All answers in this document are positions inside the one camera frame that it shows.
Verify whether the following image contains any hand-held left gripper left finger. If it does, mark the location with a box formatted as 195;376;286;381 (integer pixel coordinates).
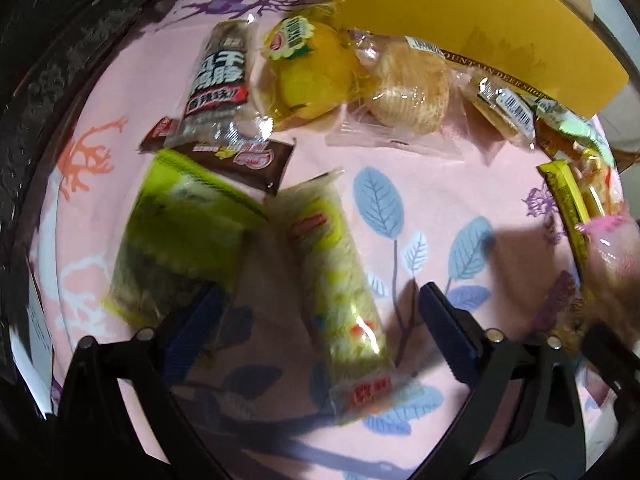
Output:
60;282;241;480

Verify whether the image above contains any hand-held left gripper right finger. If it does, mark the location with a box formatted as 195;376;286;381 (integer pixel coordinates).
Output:
417;282;586;480

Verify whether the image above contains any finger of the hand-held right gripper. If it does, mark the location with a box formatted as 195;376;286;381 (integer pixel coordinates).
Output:
582;322;640;401

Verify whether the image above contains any brown patterned snack packet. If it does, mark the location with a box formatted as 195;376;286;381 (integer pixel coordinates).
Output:
532;270;588;356

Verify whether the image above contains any pink snack packet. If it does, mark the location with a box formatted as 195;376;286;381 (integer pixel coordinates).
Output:
575;212;640;306

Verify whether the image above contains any long yellow-green snack packet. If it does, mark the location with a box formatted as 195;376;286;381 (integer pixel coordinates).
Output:
265;170;416;426

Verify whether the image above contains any yellow-green bar packet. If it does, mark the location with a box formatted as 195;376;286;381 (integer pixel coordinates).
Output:
537;160;593;281

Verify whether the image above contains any orange white snack packet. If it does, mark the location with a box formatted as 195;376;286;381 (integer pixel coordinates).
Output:
575;155;626;221

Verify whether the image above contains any brown snack packet red label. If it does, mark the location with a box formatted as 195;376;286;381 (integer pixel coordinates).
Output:
137;117;296;196

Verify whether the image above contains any small clear pastry packet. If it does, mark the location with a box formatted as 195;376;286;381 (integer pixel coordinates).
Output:
452;72;538;161

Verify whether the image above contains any clear packet round pastry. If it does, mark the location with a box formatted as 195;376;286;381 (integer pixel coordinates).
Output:
325;30;466;156

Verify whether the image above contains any grey snack packet dark label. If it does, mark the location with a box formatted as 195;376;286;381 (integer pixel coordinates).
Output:
177;20;273;143

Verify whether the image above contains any yellow cake packet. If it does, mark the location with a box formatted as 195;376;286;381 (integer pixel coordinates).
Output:
250;2;361;131

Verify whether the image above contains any yellow cardboard box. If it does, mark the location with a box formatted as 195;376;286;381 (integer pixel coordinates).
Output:
330;0;630;118

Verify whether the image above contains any pink printed cloth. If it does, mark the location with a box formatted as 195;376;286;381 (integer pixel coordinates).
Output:
27;0;631;480

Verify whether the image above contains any white paper sheet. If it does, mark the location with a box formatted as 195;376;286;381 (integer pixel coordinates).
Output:
10;250;56;421

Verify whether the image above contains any dark carved wooden furniture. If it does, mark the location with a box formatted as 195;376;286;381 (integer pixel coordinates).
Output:
0;0;211;411

